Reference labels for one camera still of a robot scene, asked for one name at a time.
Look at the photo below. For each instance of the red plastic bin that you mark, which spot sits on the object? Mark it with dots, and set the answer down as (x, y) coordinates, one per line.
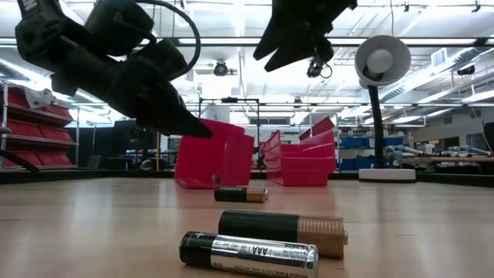
(200, 154)
(305, 170)

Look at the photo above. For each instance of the blue storage bin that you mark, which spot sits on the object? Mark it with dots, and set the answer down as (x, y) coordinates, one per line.
(393, 142)
(355, 143)
(355, 164)

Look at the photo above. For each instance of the red tilted shelf bin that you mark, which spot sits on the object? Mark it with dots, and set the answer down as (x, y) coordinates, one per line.
(322, 125)

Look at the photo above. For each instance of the black aluminium table frame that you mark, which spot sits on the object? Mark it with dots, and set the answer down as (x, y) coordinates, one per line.
(58, 175)

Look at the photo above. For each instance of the black copper AA battery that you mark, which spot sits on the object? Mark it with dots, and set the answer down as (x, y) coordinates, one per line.
(320, 231)
(239, 195)

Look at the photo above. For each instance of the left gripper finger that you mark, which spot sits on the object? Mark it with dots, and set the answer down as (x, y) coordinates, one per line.
(181, 119)

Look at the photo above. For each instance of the white desk lamp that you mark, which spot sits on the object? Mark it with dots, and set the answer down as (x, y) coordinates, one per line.
(382, 62)

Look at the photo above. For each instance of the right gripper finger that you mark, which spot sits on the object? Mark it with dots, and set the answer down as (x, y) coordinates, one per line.
(301, 52)
(283, 34)

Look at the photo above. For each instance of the grey background robot arm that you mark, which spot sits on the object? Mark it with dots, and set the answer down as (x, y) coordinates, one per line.
(401, 150)
(471, 150)

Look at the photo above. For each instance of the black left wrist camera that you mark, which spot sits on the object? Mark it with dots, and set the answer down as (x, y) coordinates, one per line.
(168, 60)

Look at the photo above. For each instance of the white round column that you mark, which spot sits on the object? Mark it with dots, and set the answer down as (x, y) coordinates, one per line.
(220, 114)

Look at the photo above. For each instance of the wooden workbench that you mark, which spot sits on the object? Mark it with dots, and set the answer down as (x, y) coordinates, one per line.
(463, 159)

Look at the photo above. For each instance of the thin black stand frame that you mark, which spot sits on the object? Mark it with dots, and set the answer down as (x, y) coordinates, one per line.
(229, 99)

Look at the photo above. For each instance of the white grey device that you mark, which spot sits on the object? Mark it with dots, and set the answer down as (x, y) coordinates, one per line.
(38, 98)

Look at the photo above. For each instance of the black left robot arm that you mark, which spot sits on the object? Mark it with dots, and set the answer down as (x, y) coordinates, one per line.
(46, 38)

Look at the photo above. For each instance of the metal rack of red bins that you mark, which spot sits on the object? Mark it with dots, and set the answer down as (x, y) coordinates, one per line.
(23, 129)

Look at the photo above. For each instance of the silver black AAA battery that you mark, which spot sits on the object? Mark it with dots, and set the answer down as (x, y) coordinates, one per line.
(262, 256)

